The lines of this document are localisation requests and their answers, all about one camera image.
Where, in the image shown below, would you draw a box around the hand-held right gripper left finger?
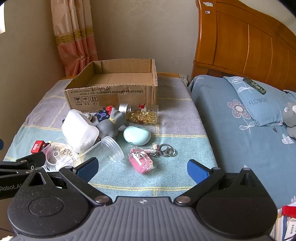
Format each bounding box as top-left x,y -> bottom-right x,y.
24,157 -> 112,207

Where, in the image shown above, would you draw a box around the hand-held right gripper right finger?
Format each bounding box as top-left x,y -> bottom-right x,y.
173,159 -> 269,207

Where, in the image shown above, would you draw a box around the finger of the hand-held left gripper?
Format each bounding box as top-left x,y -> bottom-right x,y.
0,152 -> 47,176

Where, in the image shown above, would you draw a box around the clear round spool container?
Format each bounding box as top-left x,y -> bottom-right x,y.
43,138 -> 78,172

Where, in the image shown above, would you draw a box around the clear plastic jar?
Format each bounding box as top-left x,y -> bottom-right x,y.
92,136 -> 125,163

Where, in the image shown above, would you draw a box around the white plastic bottle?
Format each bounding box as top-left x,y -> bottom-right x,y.
61,109 -> 100,154

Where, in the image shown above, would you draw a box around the grey cat figurine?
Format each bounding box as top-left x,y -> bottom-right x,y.
96,108 -> 130,141

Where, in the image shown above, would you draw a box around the pink earbuds case with keyring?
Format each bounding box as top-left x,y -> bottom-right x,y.
129,143 -> 177,175

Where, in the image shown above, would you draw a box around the dark toy train red wheels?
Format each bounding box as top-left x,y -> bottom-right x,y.
95,105 -> 115,122

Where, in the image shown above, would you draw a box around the mint green earbuds case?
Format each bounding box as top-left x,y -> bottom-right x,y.
123,124 -> 151,146

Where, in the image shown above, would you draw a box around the capsule bottle with silver cap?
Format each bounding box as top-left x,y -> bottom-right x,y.
118,103 -> 159,124

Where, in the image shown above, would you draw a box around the brown cardboard box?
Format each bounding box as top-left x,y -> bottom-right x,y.
63,58 -> 159,113

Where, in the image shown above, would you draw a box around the checked table cloth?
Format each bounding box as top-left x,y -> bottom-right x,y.
3,76 -> 218,197

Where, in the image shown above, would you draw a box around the blue floral bed sheet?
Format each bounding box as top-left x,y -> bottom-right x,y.
188,75 -> 296,209

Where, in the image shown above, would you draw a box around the blue floral pillow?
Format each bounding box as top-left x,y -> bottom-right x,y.
223,76 -> 296,127

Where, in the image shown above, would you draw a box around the wooden bedside table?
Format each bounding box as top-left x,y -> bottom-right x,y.
62,72 -> 180,79

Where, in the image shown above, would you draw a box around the red and white package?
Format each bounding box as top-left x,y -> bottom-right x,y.
276,202 -> 296,241

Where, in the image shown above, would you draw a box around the grey plush toy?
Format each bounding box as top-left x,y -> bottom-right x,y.
282,101 -> 296,139

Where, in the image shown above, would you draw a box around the pink patterned curtain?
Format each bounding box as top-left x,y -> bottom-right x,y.
50,0 -> 99,77

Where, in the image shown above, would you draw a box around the wooden bed headboard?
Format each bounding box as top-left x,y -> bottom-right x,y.
192,0 -> 296,93

